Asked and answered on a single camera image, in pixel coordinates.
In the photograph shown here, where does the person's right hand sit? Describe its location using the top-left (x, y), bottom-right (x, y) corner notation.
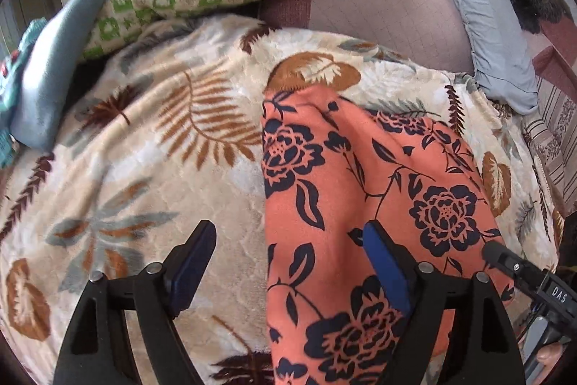
top-left (538, 342), bottom-right (565, 368)

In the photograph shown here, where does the striped floral sheet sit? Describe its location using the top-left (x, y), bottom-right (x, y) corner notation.
top-left (520, 76), bottom-right (577, 210)

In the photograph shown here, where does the light blue cloth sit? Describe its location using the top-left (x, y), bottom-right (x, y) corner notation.
top-left (10, 0), bottom-right (127, 151)

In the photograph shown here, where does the teal striped knit garment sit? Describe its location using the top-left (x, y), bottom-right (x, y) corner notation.
top-left (0, 19), bottom-right (48, 169)

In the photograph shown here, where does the pink mattress sheet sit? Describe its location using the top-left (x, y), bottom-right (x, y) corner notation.
top-left (259, 0), bottom-right (476, 74)

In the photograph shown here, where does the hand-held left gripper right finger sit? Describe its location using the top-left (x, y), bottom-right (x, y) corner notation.
top-left (363, 220), bottom-right (526, 385)

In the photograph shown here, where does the orange floral blouse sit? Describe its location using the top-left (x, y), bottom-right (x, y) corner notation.
top-left (260, 85), bottom-right (515, 385)

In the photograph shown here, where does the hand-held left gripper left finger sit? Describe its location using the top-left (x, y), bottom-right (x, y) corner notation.
top-left (53, 220), bottom-right (218, 385)

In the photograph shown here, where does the cream leaf-print blanket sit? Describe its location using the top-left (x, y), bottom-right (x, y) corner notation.
top-left (0, 15), bottom-right (564, 385)

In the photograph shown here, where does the grey-blue pillow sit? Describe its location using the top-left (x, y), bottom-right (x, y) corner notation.
top-left (418, 0), bottom-right (540, 115)

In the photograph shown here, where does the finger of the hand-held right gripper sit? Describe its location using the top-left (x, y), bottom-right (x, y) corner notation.
top-left (482, 241), bottom-right (548, 292)

